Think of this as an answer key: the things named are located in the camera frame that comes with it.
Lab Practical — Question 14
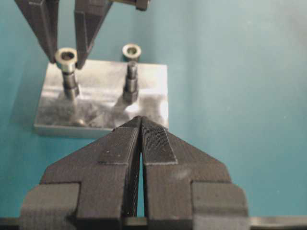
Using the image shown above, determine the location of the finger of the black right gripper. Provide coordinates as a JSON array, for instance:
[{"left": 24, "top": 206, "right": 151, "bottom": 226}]
[
  {"left": 15, "top": 0, "right": 59, "bottom": 63},
  {"left": 74, "top": 0, "right": 113, "bottom": 69}
]

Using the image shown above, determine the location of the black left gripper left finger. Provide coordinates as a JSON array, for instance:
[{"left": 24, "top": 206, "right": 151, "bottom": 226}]
[{"left": 20, "top": 116, "right": 141, "bottom": 230}]

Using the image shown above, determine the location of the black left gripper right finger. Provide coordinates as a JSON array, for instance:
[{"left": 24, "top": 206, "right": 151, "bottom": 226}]
[{"left": 142, "top": 117, "right": 249, "bottom": 230}]

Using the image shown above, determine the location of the steel shaft with washer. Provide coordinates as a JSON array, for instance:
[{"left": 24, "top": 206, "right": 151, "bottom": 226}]
[{"left": 55, "top": 47, "right": 80, "bottom": 101}]

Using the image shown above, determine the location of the steel shaft with collar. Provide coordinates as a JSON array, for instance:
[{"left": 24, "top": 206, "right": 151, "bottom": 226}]
[{"left": 122, "top": 43, "right": 142, "bottom": 104}]

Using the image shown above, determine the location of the polished metal base plate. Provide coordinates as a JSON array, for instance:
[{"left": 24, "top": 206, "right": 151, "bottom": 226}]
[{"left": 34, "top": 60, "right": 169, "bottom": 138}]

